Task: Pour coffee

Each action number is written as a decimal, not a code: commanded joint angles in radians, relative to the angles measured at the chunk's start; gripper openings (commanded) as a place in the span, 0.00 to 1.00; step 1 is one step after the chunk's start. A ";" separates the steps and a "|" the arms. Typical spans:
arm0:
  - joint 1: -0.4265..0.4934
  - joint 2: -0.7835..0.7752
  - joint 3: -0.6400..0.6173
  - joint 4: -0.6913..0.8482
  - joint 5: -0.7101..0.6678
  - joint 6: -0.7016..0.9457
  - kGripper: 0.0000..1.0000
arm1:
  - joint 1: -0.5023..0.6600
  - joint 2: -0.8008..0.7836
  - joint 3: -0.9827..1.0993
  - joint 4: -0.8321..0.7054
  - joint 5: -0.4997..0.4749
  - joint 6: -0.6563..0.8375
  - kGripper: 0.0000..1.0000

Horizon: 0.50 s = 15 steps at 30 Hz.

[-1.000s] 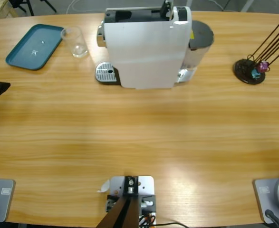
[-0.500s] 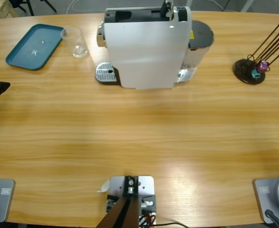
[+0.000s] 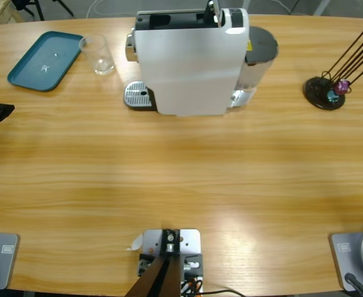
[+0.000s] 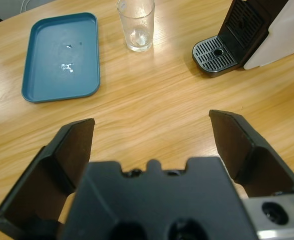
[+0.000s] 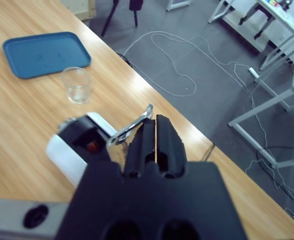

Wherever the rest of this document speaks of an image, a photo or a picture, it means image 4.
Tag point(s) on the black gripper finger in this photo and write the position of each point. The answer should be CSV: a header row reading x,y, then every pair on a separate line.
x,y
239,150
69,150

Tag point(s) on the teal plastic tray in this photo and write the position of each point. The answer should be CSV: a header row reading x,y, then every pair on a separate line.
x,y
61,82

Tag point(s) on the white capsule coffee machine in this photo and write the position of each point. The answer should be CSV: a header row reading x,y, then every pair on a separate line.
x,y
282,32

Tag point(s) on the clear drinking glass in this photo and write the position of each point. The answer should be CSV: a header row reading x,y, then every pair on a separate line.
x,y
136,25

